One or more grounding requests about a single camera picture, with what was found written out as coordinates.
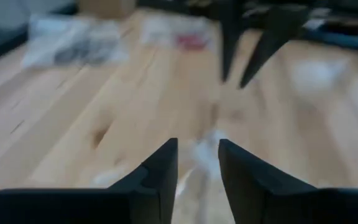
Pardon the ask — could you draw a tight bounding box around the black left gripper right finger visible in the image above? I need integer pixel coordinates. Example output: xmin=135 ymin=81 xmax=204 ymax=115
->
xmin=218 ymin=139 xmax=358 ymax=224

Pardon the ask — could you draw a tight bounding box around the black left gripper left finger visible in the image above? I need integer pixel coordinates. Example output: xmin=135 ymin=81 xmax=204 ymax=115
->
xmin=0 ymin=138 xmax=179 ymax=224

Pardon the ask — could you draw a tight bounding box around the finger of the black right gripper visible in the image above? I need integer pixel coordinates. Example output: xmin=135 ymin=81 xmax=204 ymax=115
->
xmin=239 ymin=2 xmax=310 ymax=90
xmin=219 ymin=0 xmax=245 ymax=83

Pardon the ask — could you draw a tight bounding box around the red rubber bands bunch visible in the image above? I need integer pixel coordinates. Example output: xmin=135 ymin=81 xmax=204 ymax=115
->
xmin=175 ymin=34 xmax=208 ymax=51

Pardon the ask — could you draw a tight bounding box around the clear plastic zip bag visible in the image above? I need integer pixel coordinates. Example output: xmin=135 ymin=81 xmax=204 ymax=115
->
xmin=91 ymin=129 xmax=229 ymax=224
xmin=22 ymin=14 xmax=130 ymax=70
xmin=140 ymin=15 xmax=217 ymax=52

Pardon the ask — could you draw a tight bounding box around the brown cardboard box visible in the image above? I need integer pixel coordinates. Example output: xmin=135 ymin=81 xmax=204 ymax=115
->
xmin=78 ymin=0 xmax=136 ymax=19

